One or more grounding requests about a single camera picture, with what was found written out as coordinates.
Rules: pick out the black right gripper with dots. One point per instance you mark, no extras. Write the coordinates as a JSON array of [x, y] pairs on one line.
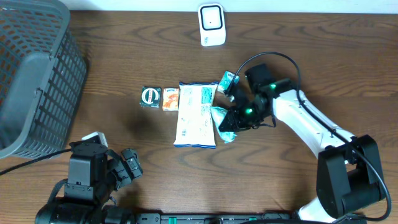
[[235, 122]]

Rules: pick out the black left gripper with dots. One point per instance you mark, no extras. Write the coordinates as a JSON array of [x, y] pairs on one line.
[[131, 165]]

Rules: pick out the teal white Kleenex tissue pack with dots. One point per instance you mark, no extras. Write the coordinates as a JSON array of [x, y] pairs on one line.
[[226, 81]]

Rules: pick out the cream wipes pack blue edges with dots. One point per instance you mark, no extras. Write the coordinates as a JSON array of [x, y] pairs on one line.
[[194, 122]]

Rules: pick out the orange tissue pack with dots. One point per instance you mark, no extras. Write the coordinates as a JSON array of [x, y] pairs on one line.
[[170, 99]]

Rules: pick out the black healing ointment box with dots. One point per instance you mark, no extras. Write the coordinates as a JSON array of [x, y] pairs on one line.
[[150, 97]]

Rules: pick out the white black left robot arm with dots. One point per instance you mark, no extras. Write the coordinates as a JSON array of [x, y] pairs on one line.
[[95, 172]]

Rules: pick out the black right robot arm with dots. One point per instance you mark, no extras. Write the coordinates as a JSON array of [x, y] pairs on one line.
[[349, 172]]

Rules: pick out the white barcode scanner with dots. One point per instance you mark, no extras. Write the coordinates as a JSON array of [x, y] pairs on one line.
[[212, 25]]

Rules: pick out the grey plastic mesh basket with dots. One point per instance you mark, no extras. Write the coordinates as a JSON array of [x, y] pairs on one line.
[[42, 77]]

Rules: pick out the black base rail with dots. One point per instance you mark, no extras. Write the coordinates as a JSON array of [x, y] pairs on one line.
[[157, 218]]

